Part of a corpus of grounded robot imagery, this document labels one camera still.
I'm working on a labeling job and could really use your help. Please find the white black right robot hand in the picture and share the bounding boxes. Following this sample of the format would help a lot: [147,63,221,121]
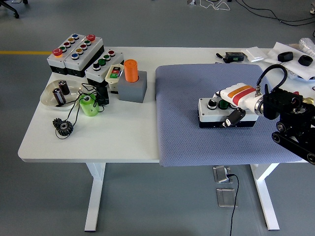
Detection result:
[213,83,261,128]

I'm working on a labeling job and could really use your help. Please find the four-button control box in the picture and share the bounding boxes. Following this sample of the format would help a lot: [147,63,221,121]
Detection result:
[85,49,125,87]
[198,97,259,129]

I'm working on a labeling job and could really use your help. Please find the five-button box with stop button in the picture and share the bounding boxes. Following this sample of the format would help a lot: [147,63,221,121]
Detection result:
[46,33,87,76]
[63,34,105,78]

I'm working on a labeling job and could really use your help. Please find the black module green connector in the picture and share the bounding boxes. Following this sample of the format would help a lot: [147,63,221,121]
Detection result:
[224,51,245,62]

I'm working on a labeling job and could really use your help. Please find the grey-blue textured mat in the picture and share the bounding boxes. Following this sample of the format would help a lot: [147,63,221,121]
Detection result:
[155,63,305,168]

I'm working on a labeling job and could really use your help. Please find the white paper sheet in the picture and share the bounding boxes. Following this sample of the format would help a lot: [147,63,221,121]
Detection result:
[266,41,315,82]

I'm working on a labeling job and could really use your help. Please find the open metal floor socket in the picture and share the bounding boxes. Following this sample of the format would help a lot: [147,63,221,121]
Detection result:
[213,166,232,184]

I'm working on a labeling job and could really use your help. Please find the clear bubble wrap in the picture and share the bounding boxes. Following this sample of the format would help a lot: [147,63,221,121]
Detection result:
[298,37,315,56]

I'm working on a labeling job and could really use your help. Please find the closed metal floor socket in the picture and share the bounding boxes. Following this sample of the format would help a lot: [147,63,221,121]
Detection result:
[216,188,238,208]

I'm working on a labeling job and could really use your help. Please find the grey block holder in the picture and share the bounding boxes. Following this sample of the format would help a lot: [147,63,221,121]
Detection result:
[117,70,148,103]

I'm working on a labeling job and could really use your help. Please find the white table leg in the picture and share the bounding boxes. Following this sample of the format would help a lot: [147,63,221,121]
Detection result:
[250,163,281,231]
[84,162,106,232]

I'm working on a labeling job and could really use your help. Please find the orange plastic cylinder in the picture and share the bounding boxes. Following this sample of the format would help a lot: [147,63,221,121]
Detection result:
[123,59,140,83]

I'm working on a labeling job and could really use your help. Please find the black power adapter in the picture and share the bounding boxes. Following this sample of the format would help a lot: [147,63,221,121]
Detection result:
[95,86,110,107]

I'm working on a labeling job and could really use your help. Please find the green plastic spool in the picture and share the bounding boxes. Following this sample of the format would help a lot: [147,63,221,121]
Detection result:
[78,94,100,118]

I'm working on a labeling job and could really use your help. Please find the dark brown capacitor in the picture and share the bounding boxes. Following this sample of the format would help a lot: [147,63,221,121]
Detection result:
[58,80,71,95]
[52,88,66,105]

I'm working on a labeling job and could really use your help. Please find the large black gear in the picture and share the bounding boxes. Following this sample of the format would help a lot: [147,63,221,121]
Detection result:
[56,120,74,136]

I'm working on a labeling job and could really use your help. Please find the clear round dish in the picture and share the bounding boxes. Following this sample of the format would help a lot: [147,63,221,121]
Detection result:
[40,79,86,112]

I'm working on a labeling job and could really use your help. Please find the black office chair base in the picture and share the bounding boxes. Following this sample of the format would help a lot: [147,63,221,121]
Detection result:
[0,0,29,19]

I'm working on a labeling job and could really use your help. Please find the white flat switch plate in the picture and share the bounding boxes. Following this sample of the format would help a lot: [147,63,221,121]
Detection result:
[240,46,268,62]

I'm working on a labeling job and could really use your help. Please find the black rubber ring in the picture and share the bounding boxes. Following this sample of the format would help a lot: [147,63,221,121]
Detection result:
[297,55,314,66]
[277,51,294,62]

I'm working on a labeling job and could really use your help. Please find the black floor cables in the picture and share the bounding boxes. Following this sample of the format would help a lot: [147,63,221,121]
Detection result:
[236,0,315,27]

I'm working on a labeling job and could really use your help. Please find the white floor cable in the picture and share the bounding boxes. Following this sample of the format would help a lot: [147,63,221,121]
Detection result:
[198,0,232,12]

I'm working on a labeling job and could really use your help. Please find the black floor power cable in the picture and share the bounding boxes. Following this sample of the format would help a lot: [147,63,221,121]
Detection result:
[226,174,240,236]

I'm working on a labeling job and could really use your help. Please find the cream red-green switch box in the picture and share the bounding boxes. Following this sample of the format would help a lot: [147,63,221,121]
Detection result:
[105,64,125,92]

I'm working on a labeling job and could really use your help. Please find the thin black cable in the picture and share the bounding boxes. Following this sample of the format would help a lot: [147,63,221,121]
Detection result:
[54,83,105,140]

